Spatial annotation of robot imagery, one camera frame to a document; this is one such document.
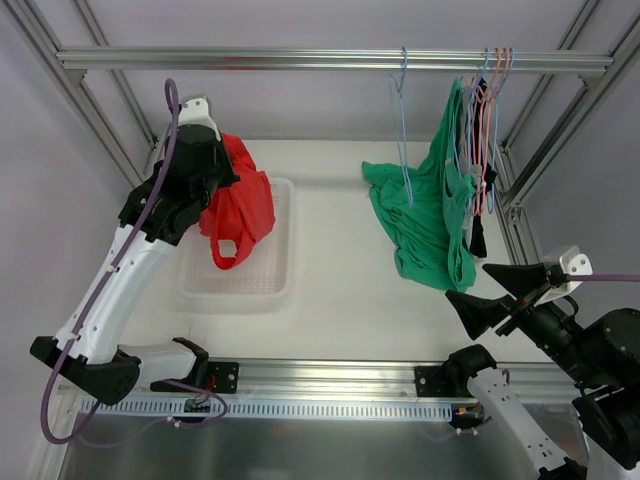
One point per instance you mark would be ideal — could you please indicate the white slotted cable duct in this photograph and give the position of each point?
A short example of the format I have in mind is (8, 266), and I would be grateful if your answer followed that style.
(255, 408)

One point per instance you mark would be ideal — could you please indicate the black mounting plate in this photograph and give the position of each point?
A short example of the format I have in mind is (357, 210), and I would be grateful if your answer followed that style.
(432, 381)
(222, 377)

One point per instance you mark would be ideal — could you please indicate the red tank top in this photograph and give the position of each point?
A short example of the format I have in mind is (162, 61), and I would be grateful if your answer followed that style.
(241, 215)

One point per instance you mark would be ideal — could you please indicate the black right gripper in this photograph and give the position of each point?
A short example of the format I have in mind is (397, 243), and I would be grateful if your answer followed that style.
(522, 303)

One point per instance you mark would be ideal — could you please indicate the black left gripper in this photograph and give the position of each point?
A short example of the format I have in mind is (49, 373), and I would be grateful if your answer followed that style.
(220, 170)

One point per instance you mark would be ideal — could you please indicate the aluminium frame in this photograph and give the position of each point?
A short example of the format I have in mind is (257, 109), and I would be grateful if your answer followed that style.
(61, 226)

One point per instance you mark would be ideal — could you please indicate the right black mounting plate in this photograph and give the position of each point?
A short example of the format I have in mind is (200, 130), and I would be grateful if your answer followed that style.
(432, 381)

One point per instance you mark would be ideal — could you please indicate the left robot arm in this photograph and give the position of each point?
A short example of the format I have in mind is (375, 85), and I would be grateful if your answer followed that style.
(156, 215)

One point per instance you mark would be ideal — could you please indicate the grey garment on hanger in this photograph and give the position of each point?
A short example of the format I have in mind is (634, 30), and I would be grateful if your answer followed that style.
(469, 168)

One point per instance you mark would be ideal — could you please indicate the pink wire hanger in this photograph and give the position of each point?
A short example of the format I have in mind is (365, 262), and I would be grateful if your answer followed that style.
(501, 61)

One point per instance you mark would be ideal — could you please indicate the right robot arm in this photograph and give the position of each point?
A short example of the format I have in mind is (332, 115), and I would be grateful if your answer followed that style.
(602, 360)

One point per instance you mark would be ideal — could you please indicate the light blue wire hanger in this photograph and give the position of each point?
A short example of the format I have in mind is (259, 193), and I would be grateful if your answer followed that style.
(396, 92)

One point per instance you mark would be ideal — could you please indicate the white plastic perforated basket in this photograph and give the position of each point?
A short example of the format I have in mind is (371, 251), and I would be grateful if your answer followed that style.
(260, 284)

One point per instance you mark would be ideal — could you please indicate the green tank top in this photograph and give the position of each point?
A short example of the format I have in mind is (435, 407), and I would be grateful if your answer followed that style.
(426, 224)

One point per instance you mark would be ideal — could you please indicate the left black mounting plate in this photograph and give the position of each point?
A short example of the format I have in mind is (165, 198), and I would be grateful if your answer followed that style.
(222, 377)

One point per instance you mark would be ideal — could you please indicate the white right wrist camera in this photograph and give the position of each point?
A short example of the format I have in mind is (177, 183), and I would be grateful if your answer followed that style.
(561, 265)

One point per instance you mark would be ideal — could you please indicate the black garment on hanger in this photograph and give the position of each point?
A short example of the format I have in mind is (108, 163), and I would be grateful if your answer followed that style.
(478, 246)

